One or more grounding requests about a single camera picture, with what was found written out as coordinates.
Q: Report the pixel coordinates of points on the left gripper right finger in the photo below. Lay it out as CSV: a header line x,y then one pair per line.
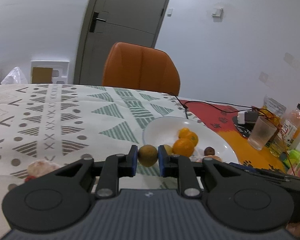
x,y
184,170

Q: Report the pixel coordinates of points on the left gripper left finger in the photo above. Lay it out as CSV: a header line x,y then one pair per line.
x,y
112,169

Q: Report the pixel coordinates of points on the large orange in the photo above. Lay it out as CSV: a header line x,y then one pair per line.
x,y
186,133
183,147

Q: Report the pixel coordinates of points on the yellow-green round fruit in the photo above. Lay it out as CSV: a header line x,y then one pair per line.
x,y
147,155

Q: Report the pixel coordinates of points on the dark brown passion fruit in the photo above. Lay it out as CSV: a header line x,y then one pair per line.
x,y
209,151

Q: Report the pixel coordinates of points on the peeled pomelo piece small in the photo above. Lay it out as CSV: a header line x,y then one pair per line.
x,y
209,157

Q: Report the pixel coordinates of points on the white ceramic plate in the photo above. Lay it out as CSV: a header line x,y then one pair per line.
x,y
169,129

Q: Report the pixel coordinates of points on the frosted drinking glass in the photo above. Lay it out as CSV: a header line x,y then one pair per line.
x,y
262,131

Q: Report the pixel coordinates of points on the patterned white tablecloth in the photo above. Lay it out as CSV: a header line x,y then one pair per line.
x,y
64,123

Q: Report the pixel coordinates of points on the white power adapter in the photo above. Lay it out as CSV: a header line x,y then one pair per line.
x,y
241,117

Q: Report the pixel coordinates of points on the clear beverage bottle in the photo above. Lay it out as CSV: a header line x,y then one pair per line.
x,y
290,125

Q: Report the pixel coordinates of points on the small red lychee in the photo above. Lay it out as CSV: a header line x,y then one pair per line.
x,y
29,178

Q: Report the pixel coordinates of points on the yellow snack pouch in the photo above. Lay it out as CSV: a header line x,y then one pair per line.
x,y
274,107

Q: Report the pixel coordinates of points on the orange leather chair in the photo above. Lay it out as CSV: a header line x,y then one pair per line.
x,y
137,67

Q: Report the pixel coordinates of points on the white styrofoam packaging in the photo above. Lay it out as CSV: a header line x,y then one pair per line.
x,y
46,72

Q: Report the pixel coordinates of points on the white plastic bag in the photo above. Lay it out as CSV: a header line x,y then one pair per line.
x,y
15,76

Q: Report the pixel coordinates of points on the grey door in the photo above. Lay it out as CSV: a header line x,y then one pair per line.
x,y
106,22

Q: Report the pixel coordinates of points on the white wall switch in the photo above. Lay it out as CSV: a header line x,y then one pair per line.
x,y
218,13

